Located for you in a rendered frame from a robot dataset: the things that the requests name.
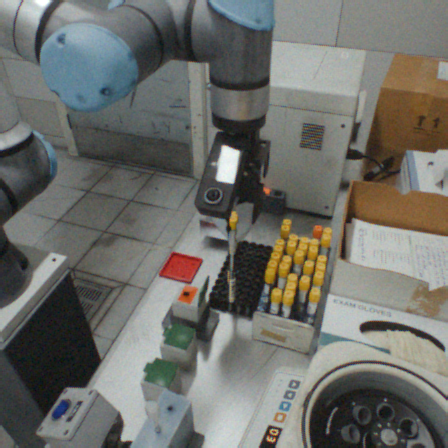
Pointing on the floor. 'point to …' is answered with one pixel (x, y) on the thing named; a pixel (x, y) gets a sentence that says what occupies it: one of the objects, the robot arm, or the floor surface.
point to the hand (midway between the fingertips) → (232, 237)
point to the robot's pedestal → (44, 361)
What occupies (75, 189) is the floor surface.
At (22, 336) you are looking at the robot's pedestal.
